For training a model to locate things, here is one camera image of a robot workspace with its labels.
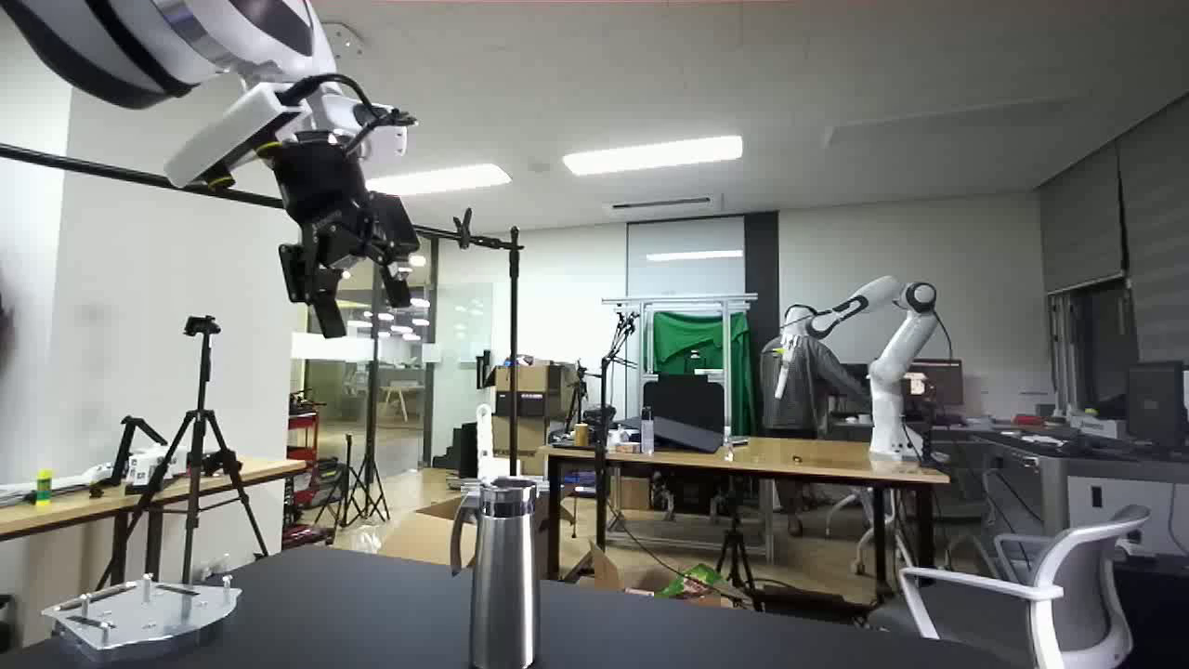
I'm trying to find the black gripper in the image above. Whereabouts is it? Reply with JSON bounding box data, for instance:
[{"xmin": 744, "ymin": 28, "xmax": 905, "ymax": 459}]
[{"xmin": 266, "ymin": 132, "xmax": 423, "ymax": 342}]

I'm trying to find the stainless steel flask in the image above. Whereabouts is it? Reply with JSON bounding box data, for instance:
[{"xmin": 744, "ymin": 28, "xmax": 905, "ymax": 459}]
[{"xmin": 446, "ymin": 471, "xmax": 551, "ymax": 669}]

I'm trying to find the black vertical stand pole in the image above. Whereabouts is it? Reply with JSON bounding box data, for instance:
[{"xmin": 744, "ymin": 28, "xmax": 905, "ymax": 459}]
[{"xmin": 501, "ymin": 227, "xmax": 525, "ymax": 485}]

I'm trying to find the red tool cart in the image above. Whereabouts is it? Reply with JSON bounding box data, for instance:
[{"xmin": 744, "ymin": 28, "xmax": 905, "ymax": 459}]
[{"xmin": 282, "ymin": 390, "xmax": 329, "ymax": 549}]

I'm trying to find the black horizontal boom pole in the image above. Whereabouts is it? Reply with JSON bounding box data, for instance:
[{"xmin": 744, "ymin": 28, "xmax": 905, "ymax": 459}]
[{"xmin": 0, "ymin": 141, "xmax": 525, "ymax": 253}]

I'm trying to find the black microphone stand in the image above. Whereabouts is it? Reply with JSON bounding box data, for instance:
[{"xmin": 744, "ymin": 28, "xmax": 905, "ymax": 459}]
[{"xmin": 592, "ymin": 308, "xmax": 644, "ymax": 549}]

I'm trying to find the black device on bench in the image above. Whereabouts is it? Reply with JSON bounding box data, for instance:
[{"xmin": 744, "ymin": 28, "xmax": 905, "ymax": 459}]
[{"xmin": 101, "ymin": 414, "xmax": 170, "ymax": 495}]

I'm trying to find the long ceiling light panel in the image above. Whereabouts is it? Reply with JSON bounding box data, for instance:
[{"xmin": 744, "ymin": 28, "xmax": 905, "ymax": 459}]
[{"xmin": 557, "ymin": 132, "xmax": 748, "ymax": 178}]

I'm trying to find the green cloth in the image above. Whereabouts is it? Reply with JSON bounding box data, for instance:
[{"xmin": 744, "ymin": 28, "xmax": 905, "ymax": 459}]
[{"xmin": 650, "ymin": 308, "xmax": 763, "ymax": 440}]

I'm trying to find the black desk monitor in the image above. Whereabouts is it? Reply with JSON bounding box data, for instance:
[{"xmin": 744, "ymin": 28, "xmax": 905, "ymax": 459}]
[{"xmin": 639, "ymin": 377, "xmax": 727, "ymax": 459}]

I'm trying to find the clear acrylic plate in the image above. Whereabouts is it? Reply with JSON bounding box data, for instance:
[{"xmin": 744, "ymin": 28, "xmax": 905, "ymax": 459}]
[{"xmin": 42, "ymin": 568, "xmax": 244, "ymax": 657}]

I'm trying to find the wooden desk with black legs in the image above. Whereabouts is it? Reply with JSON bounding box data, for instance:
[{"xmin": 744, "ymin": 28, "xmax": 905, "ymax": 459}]
[{"xmin": 540, "ymin": 434, "xmax": 956, "ymax": 611}]

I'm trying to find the white office chair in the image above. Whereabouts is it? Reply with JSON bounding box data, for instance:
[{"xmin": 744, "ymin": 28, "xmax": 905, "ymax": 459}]
[{"xmin": 894, "ymin": 510, "xmax": 1152, "ymax": 669}]

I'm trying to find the black computer monitor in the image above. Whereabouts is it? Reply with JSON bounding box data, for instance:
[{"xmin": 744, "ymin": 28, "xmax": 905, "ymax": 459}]
[{"xmin": 1123, "ymin": 359, "xmax": 1189, "ymax": 452}]

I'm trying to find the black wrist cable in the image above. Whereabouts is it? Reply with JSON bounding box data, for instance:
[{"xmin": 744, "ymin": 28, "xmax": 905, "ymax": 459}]
[{"xmin": 280, "ymin": 72, "xmax": 420, "ymax": 165}]

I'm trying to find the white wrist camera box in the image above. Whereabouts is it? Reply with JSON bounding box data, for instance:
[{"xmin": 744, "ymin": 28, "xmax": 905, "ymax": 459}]
[{"xmin": 165, "ymin": 82, "xmax": 303, "ymax": 194}]

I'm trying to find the black camera tripod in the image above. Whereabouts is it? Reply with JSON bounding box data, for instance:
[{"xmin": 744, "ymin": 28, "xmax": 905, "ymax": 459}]
[{"xmin": 95, "ymin": 312, "xmax": 276, "ymax": 588}]

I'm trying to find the wooden wall bench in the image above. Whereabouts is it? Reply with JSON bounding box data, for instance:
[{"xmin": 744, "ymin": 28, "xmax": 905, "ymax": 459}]
[{"xmin": 0, "ymin": 459, "xmax": 311, "ymax": 542}]

